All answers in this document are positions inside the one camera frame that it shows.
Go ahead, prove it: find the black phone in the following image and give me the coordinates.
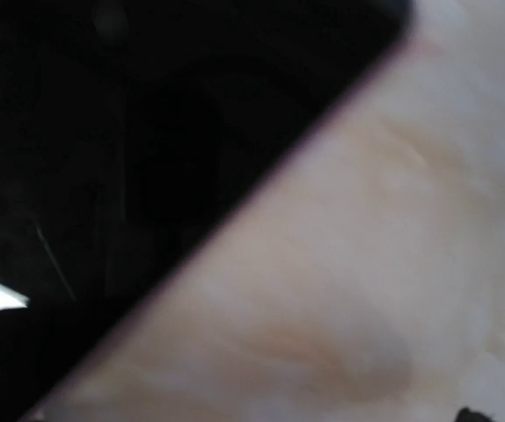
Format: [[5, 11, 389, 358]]
[[0, 1, 413, 421]]

